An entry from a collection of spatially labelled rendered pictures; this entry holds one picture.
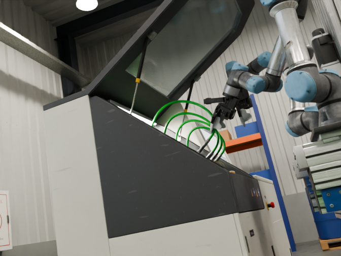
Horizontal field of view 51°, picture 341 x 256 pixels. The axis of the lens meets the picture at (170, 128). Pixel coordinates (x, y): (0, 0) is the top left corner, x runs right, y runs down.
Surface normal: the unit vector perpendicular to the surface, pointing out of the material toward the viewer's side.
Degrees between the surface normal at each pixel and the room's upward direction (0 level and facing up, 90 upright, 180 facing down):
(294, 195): 90
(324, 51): 90
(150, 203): 90
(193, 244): 90
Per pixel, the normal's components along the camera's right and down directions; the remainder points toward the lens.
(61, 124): -0.39, -0.18
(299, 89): -0.80, 0.14
